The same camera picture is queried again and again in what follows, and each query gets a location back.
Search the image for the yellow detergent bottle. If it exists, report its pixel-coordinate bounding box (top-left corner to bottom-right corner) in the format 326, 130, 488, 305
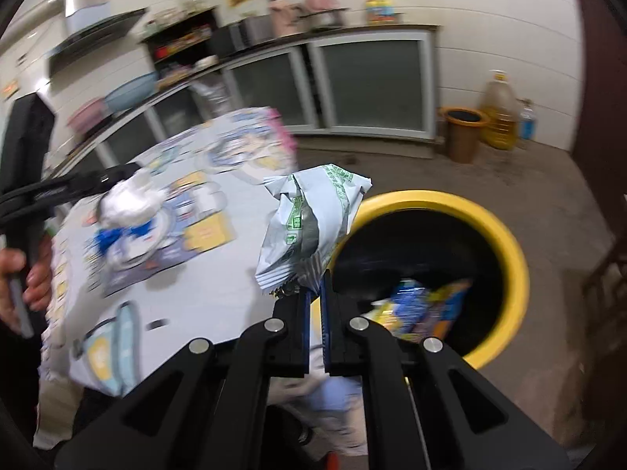
365, 0, 395, 25

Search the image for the large cooking oil jug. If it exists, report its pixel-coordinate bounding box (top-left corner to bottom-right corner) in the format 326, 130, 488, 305
482, 71, 521, 150

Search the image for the cartoon printed tablecloth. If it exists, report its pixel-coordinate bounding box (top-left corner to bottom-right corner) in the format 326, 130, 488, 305
34, 107, 368, 451

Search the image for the crumpled blue plastic ball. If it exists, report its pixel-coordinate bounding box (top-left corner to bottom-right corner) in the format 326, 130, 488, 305
94, 222, 154, 258

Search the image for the black kitchen shelf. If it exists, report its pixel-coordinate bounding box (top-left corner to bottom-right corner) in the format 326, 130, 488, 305
140, 6, 219, 80

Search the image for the large white tissue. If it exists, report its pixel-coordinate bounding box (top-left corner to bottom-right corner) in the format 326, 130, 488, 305
95, 169, 168, 229

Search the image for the brown plastic bin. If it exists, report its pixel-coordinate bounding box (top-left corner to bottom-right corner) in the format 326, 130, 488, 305
437, 107, 491, 164

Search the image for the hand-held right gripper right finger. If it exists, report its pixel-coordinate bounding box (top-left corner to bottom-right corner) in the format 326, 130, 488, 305
321, 271, 572, 470

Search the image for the glass-door kitchen cabinet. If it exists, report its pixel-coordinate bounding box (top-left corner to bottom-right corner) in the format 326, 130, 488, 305
44, 24, 440, 192

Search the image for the clear bag of food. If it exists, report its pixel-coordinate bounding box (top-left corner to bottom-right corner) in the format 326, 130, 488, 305
159, 65, 192, 84

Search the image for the person's left hand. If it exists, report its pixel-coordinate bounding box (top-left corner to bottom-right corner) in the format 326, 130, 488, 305
0, 237, 54, 334

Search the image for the brown wooden door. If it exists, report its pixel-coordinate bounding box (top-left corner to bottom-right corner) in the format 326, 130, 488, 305
569, 0, 627, 238

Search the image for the yellow-rimmed black trash bin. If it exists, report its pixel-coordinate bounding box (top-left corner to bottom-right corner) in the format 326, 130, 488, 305
326, 191, 531, 371

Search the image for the white plastic sack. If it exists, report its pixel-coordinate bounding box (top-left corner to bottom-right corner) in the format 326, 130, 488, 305
191, 76, 231, 119

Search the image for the blue plastic bottle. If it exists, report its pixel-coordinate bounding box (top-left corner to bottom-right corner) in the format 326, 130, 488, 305
519, 99, 536, 141

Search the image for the blue plastic basket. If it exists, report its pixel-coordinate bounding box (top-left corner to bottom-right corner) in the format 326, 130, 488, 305
104, 72, 159, 114

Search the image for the pink plastic basin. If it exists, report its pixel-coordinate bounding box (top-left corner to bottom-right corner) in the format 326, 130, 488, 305
66, 98, 109, 134

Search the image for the steel cooking pot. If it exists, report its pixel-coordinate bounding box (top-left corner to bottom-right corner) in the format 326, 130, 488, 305
299, 7, 349, 28

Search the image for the steel range hood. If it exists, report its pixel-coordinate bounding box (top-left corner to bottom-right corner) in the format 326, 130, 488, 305
46, 0, 149, 77

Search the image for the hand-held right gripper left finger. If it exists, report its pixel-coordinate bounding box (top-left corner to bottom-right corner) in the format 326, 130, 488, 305
54, 286, 311, 470

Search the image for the grey green-printed snack wrapper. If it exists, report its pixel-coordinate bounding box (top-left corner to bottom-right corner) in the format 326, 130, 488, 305
256, 164, 374, 299

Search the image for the silver microwave oven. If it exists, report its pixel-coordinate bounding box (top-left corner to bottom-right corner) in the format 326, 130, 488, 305
210, 14, 273, 56

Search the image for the colourful snack packet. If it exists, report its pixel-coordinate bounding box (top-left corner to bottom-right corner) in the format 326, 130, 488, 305
362, 279, 473, 343

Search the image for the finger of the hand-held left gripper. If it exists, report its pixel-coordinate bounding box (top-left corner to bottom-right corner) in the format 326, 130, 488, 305
44, 164, 143, 197

